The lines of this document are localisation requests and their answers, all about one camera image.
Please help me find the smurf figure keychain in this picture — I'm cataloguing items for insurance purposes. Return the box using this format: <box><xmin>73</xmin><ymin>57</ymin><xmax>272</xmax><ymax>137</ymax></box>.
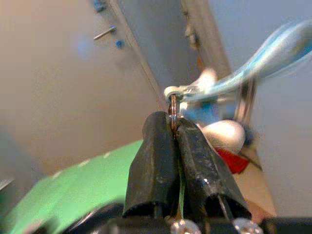
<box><xmin>163</xmin><ymin>69</ymin><xmax>263</xmax><ymax>175</ymax></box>

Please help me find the green mat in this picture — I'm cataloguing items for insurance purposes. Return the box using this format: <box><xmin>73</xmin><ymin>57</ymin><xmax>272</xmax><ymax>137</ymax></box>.
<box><xmin>0</xmin><ymin>139</ymin><xmax>144</xmax><ymax>234</ymax></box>

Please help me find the white door frame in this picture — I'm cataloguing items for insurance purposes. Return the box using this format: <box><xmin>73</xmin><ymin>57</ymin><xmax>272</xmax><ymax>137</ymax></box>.
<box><xmin>180</xmin><ymin>0</ymin><xmax>232</xmax><ymax>76</ymax></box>

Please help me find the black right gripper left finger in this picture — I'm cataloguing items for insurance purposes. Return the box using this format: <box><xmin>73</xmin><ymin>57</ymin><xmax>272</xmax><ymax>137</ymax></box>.
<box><xmin>122</xmin><ymin>111</ymin><xmax>180</xmax><ymax>218</ymax></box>

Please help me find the metal key ring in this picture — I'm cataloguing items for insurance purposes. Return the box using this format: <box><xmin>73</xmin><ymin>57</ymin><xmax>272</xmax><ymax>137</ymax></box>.
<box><xmin>168</xmin><ymin>94</ymin><xmax>180</xmax><ymax>140</ymax></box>

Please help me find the silver wall hook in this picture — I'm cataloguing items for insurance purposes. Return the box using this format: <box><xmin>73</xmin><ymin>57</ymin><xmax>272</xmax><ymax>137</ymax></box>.
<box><xmin>93</xmin><ymin>25</ymin><xmax>117</xmax><ymax>40</ymax></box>

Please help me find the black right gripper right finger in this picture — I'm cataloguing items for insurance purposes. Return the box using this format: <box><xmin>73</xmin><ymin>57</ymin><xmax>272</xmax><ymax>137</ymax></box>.
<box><xmin>175</xmin><ymin>118</ymin><xmax>252</xmax><ymax>223</ymax></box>

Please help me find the light blue lanyard strap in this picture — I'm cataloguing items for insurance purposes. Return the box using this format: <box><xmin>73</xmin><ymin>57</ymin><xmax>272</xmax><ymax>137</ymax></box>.
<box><xmin>182</xmin><ymin>20</ymin><xmax>312</xmax><ymax>103</ymax></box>

